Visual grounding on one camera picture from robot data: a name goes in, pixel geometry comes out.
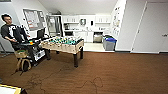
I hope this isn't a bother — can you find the stainless steel dishwasher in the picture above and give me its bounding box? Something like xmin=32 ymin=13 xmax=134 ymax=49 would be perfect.
xmin=93 ymin=32 xmax=103 ymax=44

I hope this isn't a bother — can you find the white two-door sink cabinet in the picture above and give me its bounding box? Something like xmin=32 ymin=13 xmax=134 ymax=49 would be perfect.
xmin=78 ymin=31 xmax=95 ymax=43

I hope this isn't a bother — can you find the green foosball table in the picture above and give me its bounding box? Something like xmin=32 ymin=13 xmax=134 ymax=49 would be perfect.
xmin=38 ymin=35 xmax=85 ymax=69

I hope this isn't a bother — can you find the black built-in microwave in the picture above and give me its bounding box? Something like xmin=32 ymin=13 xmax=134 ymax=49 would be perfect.
xmin=64 ymin=30 xmax=74 ymax=37

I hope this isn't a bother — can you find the blue recycling bin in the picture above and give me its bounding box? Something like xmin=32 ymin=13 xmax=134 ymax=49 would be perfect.
xmin=101 ymin=34 xmax=114 ymax=48

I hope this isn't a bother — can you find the grey bin green lid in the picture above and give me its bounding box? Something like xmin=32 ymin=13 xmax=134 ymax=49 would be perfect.
xmin=102 ymin=35 xmax=116 ymax=50

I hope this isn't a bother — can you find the grey bin blue lid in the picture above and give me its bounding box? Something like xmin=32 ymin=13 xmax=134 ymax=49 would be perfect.
xmin=103 ymin=37 xmax=118 ymax=52

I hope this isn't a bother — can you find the black wheeled cart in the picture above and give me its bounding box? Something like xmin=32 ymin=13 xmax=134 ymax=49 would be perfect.
xmin=12 ymin=27 xmax=52 ymax=68

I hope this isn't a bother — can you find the colourful stacked toy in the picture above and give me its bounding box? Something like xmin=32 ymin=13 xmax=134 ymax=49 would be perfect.
xmin=29 ymin=40 xmax=35 ymax=46

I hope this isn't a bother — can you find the brown bag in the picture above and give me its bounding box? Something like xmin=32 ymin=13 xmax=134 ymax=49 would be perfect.
xmin=15 ymin=58 xmax=33 ymax=73

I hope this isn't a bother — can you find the brown cardboard box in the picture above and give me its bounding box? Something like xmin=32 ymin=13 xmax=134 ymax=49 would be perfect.
xmin=14 ymin=49 xmax=30 ymax=61

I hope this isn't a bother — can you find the white door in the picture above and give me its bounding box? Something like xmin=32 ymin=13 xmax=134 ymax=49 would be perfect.
xmin=132 ymin=1 xmax=168 ymax=55

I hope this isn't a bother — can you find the person in dark shirt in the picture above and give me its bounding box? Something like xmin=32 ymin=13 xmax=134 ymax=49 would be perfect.
xmin=0 ymin=13 xmax=30 ymax=45

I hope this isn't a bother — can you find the white wall cabinet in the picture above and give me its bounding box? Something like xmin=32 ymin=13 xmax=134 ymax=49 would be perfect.
xmin=94 ymin=14 xmax=112 ymax=25

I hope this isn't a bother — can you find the thin black floor cable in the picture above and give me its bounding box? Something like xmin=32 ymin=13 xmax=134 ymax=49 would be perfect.
xmin=24 ymin=64 xmax=105 ymax=94

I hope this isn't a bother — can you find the large colourful wall poster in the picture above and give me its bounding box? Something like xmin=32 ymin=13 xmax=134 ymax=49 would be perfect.
xmin=111 ymin=4 xmax=123 ymax=38

